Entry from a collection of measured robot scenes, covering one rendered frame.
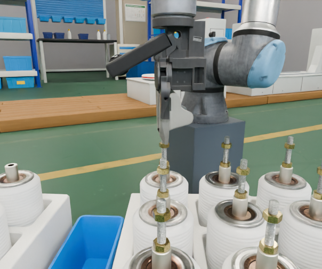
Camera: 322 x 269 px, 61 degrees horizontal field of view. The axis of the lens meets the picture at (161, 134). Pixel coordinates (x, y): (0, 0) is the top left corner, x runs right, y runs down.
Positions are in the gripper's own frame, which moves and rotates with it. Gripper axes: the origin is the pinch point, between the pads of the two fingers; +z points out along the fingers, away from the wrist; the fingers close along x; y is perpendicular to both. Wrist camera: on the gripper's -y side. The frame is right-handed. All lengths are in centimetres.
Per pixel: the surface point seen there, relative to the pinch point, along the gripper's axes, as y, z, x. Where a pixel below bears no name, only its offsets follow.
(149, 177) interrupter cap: -2.2, 9.0, 0.5
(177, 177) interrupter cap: 3.3, 9.0, 0.0
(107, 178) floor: -16, 34, 56
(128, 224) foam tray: -6.6, 16.4, -3.9
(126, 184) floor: -8, 34, 49
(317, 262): 20.5, 14.2, -19.1
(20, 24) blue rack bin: -161, -56, 396
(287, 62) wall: 341, 3, 545
